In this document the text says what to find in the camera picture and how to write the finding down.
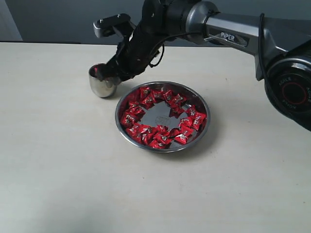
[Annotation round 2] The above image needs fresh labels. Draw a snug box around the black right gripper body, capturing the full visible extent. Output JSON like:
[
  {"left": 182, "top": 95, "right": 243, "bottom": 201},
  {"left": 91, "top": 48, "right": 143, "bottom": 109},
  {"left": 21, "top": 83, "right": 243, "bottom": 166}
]
[{"left": 107, "top": 23, "right": 164, "bottom": 80}]

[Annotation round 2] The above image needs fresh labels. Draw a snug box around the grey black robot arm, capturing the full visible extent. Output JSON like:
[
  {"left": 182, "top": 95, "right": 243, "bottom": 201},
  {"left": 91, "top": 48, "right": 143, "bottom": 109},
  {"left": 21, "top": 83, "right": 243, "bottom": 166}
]
[{"left": 93, "top": 0, "right": 311, "bottom": 130}]

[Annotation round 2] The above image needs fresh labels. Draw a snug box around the stainless steel cup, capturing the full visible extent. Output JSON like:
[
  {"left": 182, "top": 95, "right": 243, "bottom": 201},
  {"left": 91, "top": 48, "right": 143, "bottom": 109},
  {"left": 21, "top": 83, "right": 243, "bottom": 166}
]
[{"left": 88, "top": 64, "right": 117, "bottom": 98}]

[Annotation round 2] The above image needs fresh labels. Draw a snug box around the round stainless steel plate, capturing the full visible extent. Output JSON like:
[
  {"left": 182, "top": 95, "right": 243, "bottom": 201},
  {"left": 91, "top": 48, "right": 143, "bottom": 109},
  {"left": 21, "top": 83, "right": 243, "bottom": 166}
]
[{"left": 115, "top": 81, "right": 210, "bottom": 153}]

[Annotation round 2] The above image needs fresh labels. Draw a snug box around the red wrapped candy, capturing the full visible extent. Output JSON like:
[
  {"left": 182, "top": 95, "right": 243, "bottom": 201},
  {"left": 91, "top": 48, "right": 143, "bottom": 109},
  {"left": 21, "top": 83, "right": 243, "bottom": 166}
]
[
  {"left": 163, "top": 90, "right": 174, "bottom": 102},
  {"left": 120, "top": 113, "right": 136, "bottom": 128},
  {"left": 192, "top": 112, "right": 207, "bottom": 131},
  {"left": 186, "top": 105, "right": 197, "bottom": 118},
  {"left": 170, "top": 94, "right": 187, "bottom": 108},
  {"left": 174, "top": 133, "right": 192, "bottom": 145},
  {"left": 154, "top": 133, "right": 172, "bottom": 145}
]

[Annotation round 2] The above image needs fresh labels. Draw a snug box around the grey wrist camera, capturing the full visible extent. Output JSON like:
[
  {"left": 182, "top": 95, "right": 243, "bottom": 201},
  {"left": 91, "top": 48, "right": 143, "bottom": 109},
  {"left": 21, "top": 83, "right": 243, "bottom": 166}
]
[{"left": 93, "top": 14, "right": 136, "bottom": 38}]

